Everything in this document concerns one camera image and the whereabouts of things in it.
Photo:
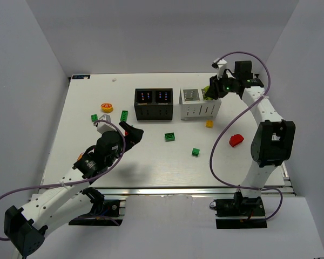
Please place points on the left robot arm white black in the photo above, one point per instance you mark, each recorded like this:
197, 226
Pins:
28, 226

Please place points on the dark green 2x2 lego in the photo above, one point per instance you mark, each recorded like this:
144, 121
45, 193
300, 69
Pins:
169, 137

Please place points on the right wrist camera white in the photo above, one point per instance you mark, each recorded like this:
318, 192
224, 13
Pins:
220, 65

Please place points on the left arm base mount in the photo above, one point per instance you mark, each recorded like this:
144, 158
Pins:
102, 213

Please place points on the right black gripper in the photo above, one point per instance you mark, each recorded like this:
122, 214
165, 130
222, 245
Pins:
214, 88

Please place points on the black two-compartment container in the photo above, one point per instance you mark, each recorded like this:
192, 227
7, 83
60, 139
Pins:
153, 104

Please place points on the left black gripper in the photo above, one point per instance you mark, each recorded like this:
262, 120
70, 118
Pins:
125, 136

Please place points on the yellow round flower lego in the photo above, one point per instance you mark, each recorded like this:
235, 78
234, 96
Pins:
107, 107

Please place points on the small dark green lego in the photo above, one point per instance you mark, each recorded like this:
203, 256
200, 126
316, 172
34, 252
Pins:
195, 152

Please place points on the lime lego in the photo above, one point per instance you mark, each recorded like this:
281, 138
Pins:
205, 89

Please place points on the orange small lego brick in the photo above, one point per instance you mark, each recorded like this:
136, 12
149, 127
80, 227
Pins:
209, 124

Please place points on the blue label left corner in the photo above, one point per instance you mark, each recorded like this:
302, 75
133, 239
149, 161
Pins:
80, 77

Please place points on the red rounded lego block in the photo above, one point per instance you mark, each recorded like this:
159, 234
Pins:
236, 140

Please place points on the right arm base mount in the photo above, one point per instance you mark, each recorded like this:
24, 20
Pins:
247, 214

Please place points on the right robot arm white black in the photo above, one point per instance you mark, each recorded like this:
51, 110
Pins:
273, 140

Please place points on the aluminium table front rail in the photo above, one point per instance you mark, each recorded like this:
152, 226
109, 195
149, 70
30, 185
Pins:
168, 191

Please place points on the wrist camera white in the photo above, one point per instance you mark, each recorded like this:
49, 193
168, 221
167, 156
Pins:
103, 127
220, 65

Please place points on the dark green long lego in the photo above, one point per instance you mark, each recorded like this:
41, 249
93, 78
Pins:
124, 116

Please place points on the small green square lego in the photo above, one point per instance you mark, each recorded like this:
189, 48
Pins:
94, 117

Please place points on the white two-compartment container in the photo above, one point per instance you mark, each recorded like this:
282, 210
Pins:
193, 105

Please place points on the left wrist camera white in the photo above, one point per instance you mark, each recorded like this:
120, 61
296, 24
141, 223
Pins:
103, 127

